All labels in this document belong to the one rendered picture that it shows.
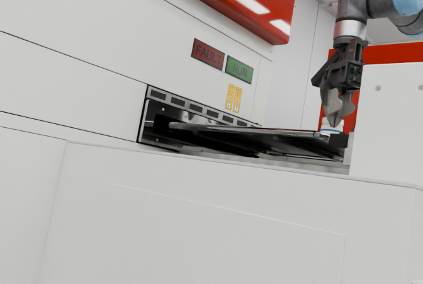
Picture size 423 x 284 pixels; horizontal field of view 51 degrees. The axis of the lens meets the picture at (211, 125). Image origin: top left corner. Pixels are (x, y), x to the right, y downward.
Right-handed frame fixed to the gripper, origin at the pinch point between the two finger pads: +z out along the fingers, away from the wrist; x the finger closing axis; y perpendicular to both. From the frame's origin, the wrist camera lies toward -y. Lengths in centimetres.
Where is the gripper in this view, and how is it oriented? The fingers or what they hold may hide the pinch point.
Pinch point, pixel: (332, 122)
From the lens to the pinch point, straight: 111.9
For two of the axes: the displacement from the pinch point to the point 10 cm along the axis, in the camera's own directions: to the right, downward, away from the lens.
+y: 3.8, -0.5, -9.2
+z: -1.7, 9.8, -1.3
